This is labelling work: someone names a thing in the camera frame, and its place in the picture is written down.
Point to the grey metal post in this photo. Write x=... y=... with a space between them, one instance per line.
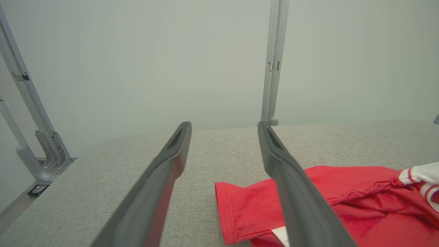
x=274 y=61

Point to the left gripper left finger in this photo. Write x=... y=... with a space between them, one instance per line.
x=154 y=192

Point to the red white jersey shirt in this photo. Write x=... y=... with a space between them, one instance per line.
x=360 y=192

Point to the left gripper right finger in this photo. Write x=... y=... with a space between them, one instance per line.
x=301 y=206

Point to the black caster wheel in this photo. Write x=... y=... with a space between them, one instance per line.
x=37 y=190

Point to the grey metal frame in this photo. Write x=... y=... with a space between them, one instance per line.
x=31 y=103

